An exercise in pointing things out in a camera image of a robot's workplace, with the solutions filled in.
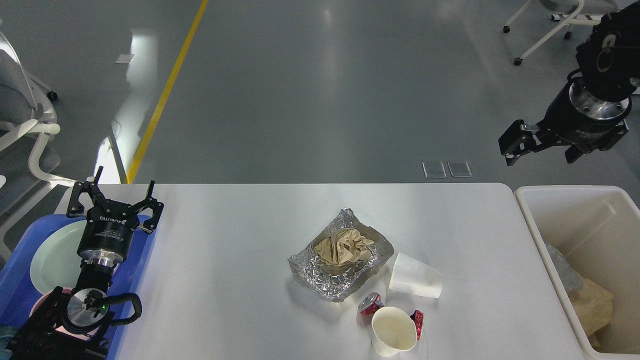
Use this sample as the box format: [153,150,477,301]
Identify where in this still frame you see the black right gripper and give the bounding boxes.
[498,80,633,167]

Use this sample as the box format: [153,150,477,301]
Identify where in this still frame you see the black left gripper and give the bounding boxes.
[66,166,165,264]

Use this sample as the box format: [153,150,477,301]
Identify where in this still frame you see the light green plate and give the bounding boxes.
[29,219,87,295]

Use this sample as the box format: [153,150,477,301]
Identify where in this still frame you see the pink mug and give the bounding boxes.
[29,291,98,341]

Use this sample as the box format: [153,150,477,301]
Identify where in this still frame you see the brown paper bag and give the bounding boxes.
[567,276,614,350]

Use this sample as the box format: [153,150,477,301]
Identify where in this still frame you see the brown paper ball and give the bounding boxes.
[314,228,375,267]

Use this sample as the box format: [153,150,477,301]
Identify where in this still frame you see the aluminium foil tray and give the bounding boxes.
[288,208,395,303]

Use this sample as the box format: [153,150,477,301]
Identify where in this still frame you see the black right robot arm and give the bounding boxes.
[498,2,640,166]

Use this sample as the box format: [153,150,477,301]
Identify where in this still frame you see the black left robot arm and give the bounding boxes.
[1,170,165,360]

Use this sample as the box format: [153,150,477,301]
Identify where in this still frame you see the beige waste bin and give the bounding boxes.
[514,186,640,360]

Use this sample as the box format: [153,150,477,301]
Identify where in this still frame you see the blue plastic tray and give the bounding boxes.
[0,214,155,328]

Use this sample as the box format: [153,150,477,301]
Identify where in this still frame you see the white office chair right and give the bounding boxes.
[502,0,619,67]

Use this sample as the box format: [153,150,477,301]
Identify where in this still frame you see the white napkin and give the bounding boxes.
[387,252,444,299]

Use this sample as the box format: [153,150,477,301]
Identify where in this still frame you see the red foil wrapper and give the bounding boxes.
[358,291,425,340]

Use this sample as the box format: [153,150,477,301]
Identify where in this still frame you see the white paper cup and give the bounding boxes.
[371,306,418,357]

